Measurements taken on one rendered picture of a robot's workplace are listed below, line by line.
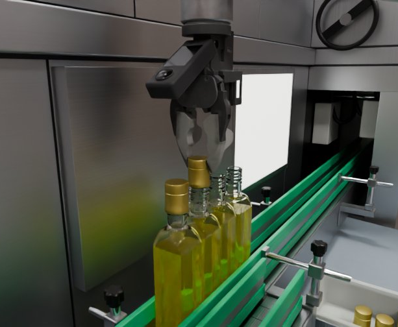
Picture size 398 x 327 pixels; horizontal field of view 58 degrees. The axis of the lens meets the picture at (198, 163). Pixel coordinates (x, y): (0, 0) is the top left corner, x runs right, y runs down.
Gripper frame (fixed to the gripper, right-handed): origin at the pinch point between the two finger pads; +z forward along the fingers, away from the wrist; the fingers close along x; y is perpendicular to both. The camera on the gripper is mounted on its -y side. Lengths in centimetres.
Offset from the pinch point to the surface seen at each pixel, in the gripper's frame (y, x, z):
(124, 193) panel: -4.0, 12.1, 6.0
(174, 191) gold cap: -7.3, -0.7, 2.3
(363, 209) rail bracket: 80, -14, 32
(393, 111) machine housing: 101, -17, 1
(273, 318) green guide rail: -0.6, -13.6, 21.6
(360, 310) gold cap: 30, -22, 36
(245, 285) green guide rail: 5.0, -6.2, 21.8
